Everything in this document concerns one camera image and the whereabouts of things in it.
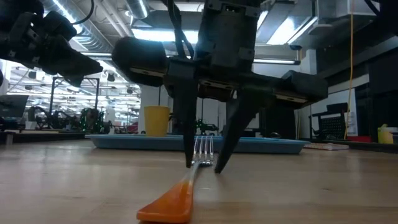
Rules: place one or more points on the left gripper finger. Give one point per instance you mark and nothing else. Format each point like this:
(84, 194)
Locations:
(71, 60)
(74, 81)

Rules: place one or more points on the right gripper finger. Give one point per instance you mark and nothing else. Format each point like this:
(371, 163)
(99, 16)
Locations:
(186, 118)
(236, 124)

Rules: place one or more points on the yellow cup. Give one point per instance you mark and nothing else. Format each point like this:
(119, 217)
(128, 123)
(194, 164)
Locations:
(157, 121)

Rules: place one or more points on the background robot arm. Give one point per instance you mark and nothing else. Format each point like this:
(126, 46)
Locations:
(205, 127)
(91, 119)

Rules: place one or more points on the light blue plastic tray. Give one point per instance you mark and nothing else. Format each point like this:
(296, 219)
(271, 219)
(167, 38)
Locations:
(130, 143)

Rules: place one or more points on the black gantry stand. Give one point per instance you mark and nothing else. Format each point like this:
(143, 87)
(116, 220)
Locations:
(52, 102)

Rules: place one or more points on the black monitor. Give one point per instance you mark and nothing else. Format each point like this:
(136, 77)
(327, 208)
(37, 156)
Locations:
(12, 105)

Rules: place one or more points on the black mesh chair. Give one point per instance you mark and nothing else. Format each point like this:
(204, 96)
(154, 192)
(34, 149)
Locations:
(334, 126)

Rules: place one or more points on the red box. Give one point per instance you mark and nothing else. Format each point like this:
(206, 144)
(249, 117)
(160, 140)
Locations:
(359, 139)

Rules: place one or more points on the yellow-green bottle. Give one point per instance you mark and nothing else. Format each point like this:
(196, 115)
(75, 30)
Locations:
(385, 137)

